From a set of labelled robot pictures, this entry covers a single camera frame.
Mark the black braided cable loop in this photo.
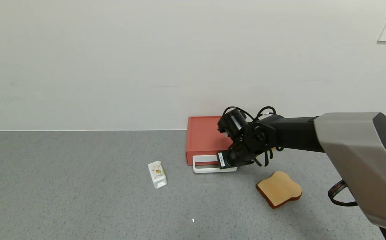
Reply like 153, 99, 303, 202
328, 180, 359, 207

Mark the small white printed carton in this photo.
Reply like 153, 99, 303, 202
148, 161, 167, 189

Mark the red drawer cabinet housing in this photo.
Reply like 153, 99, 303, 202
185, 116, 234, 156

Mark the toast slice with brown crust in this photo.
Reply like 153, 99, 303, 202
256, 171, 302, 209

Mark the black cable with white tag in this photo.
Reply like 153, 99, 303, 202
254, 106, 277, 121

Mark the black camera cable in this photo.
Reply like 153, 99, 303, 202
222, 106, 255, 122

